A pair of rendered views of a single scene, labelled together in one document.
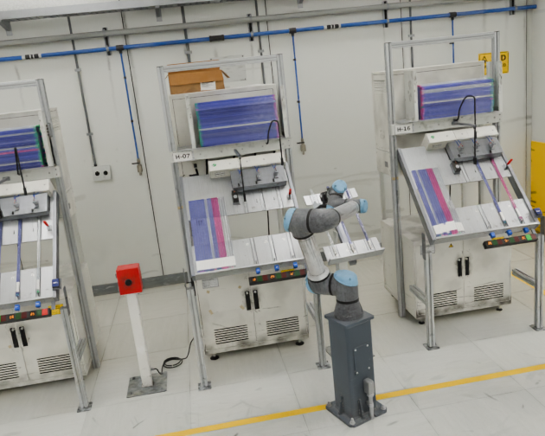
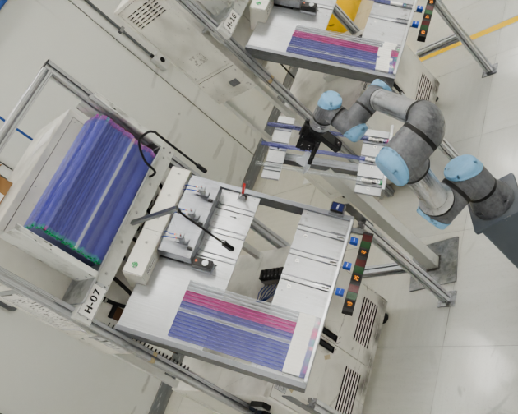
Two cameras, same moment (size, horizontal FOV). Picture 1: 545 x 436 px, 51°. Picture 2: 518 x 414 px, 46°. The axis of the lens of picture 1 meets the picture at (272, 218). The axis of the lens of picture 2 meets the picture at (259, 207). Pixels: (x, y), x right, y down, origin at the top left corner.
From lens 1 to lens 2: 1.75 m
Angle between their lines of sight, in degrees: 28
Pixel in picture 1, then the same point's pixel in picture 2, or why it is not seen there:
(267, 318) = (351, 334)
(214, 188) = (166, 286)
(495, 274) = (413, 71)
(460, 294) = not seen: hidden behind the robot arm
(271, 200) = (233, 222)
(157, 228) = not seen: outside the picture
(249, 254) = (307, 291)
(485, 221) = (393, 20)
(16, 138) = not seen: outside the picture
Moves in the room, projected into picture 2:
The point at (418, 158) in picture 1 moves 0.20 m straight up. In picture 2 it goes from (271, 35) to (242, 6)
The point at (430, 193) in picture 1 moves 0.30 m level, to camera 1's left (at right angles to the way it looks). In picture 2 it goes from (329, 48) to (305, 98)
